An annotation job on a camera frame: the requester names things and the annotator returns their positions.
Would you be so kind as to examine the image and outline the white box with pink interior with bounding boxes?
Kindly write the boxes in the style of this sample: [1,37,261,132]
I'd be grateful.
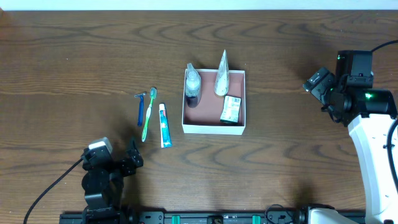
[182,69,246,135]

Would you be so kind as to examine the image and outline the white cosmetic tube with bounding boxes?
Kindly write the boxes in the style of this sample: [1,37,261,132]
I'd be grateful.
[214,50,229,96]

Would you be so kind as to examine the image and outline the blue disposable razor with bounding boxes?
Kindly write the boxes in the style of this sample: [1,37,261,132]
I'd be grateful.
[134,92,147,127]

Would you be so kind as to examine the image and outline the teal white toothpaste tube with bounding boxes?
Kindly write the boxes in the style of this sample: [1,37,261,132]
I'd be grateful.
[159,103,172,148]

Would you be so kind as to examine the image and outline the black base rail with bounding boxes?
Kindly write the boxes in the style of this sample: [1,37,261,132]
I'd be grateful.
[58,211,368,224]

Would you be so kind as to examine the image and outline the green white toothbrush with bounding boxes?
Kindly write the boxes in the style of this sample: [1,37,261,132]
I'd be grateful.
[141,87,157,142]

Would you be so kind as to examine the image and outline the green white soap box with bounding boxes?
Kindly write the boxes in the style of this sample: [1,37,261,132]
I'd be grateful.
[220,96,241,123]

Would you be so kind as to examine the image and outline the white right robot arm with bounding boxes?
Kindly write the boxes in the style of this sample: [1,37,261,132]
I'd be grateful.
[303,67,397,223]

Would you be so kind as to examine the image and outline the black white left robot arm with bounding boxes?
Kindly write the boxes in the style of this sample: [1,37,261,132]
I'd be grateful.
[81,137,144,223]

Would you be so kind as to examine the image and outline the clear spray bottle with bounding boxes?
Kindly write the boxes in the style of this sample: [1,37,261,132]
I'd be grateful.
[185,63,201,108]

